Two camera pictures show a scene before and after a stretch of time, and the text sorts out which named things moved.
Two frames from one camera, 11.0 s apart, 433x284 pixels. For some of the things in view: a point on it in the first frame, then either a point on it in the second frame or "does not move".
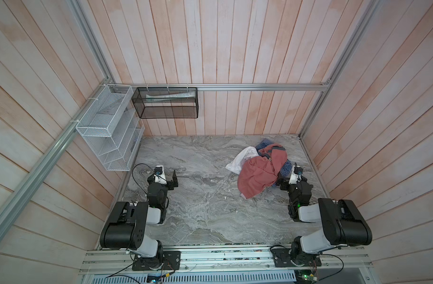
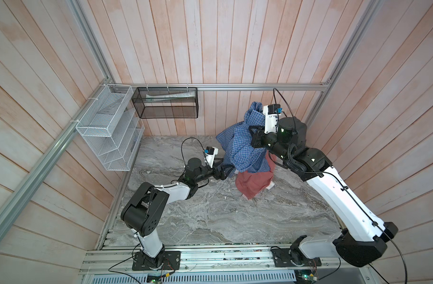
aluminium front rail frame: [339, 265] does not move
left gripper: [170, 183] to [221, 175]
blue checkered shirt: [286, 169] to [234, 144]
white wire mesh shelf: [110, 123] does not move
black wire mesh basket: [166, 102] does not move
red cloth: [261, 171] does not move
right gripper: [285, 183] to [259, 135]
